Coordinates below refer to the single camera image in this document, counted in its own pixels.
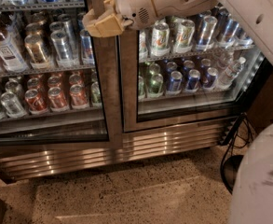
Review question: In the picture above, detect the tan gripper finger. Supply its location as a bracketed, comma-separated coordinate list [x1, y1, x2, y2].
[82, 10, 133, 37]
[104, 0, 116, 11]

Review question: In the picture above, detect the glass fridge door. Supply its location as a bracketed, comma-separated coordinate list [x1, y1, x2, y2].
[120, 2, 273, 132]
[0, 0, 119, 153]

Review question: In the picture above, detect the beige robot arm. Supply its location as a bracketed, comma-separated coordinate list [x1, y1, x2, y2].
[83, 0, 273, 224]

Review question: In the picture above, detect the green soda can left door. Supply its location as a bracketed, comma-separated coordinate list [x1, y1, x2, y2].
[91, 82, 102, 106]

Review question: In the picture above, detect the stainless fridge bottom grille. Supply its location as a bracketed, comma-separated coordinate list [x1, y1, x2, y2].
[0, 117, 236, 183]

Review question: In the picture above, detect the white green soda can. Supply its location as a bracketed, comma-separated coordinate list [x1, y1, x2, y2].
[173, 20, 195, 53]
[151, 22, 170, 56]

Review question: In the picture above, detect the silver tall can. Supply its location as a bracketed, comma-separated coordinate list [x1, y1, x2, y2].
[50, 30, 79, 68]

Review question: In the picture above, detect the white green soda can right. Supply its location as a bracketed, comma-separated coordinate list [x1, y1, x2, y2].
[173, 20, 195, 53]

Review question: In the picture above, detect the green can lower right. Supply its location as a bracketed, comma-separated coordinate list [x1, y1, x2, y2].
[147, 74, 163, 98]

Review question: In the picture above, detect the gold drink can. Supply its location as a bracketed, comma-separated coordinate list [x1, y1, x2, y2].
[24, 35, 54, 70]

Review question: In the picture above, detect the orange soda can right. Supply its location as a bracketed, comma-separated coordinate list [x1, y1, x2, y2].
[70, 84, 89, 109]

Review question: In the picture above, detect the orange soda can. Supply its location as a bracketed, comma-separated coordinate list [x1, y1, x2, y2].
[25, 89, 48, 114]
[70, 84, 89, 109]
[48, 87, 69, 112]

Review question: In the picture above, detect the orange soda can middle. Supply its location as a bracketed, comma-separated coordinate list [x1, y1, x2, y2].
[48, 87, 69, 112]

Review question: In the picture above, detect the orange soda can left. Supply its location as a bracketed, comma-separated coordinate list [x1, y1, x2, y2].
[25, 89, 48, 114]

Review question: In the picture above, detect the brown tea bottle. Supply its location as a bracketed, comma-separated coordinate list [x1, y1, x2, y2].
[0, 26, 29, 73]

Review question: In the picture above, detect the silver can lower left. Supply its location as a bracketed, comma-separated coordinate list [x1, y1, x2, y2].
[1, 92, 26, 118]

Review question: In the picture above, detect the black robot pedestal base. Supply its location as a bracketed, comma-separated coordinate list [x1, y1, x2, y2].
[220, 155, 243, 193]

